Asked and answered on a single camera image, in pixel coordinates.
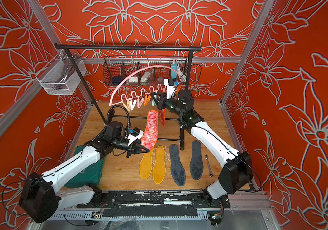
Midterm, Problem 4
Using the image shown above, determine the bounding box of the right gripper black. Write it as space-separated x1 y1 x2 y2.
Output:
150 93 187 119

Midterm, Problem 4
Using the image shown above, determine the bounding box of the red insole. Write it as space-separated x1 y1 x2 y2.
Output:
158 110 166 126
141 110 159 150

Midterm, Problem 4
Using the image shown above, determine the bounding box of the red insole front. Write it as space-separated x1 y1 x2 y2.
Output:
141 110 159 150

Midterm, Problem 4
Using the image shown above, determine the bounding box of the yellow insole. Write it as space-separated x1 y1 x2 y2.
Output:
139 149 154 180
152 146 166 184

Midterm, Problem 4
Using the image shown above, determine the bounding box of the yellow insole front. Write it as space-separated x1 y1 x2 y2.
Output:
152 146 166 184

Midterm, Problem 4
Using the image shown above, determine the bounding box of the pink clip hanger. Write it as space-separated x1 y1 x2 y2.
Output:
109 64 183 112

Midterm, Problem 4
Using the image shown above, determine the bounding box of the dark grey insole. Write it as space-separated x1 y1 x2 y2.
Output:
189 140 204 180
169 144 186 186

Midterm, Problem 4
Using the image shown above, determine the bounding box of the dark grey insole front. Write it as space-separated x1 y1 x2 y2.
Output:
189 140 204 180

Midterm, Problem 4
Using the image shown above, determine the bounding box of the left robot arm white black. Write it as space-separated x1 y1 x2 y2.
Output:
19 121 149 223

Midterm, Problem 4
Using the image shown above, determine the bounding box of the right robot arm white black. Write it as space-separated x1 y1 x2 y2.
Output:
150 90 253 199

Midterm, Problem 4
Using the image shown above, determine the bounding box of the grey item in basket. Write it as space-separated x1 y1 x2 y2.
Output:
140 71 153 86

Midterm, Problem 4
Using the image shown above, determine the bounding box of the light blue box in basket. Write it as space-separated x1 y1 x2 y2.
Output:
170 60 177 80

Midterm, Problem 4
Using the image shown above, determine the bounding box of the white box in basket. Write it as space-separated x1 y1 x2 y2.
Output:
126 75 139 84

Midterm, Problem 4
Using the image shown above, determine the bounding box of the dark blue round item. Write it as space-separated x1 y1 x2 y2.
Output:
111 76 123 86

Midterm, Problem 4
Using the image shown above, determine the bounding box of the green plastic tool case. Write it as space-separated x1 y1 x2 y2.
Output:
64 159 104 188

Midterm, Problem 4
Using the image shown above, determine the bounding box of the silver wrench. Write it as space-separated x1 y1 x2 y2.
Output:
205 155 213 177

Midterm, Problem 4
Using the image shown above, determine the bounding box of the black metal clothes rack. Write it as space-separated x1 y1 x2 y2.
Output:
54 43 202 150

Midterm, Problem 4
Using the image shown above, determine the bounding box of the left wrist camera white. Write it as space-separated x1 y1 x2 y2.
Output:
127 127 144 145

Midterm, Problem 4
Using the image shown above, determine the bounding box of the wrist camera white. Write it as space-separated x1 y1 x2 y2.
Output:
164 79 181 99
127 127 144 145

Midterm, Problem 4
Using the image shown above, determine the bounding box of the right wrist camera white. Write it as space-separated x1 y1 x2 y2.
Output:
164 79 181 99

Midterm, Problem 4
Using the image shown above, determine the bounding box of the white cable in basket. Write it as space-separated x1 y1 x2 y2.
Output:
177 68 188 83

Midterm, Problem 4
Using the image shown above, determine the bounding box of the black wire wall basket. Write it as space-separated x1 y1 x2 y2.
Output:
102 56 188 86

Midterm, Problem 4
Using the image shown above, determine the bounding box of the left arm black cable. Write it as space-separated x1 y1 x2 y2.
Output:
107 105 131 133

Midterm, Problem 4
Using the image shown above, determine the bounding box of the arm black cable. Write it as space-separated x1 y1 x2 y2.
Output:
186 64 202 93
107 105 131 133

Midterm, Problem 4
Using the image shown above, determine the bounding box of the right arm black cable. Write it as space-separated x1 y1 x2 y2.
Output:
186 64 202 93

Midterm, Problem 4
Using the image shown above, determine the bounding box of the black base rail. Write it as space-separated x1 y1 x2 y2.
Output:
77 190 230 219

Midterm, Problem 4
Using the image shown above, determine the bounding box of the white mesh wall basket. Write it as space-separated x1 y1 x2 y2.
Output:
36 57 81 96

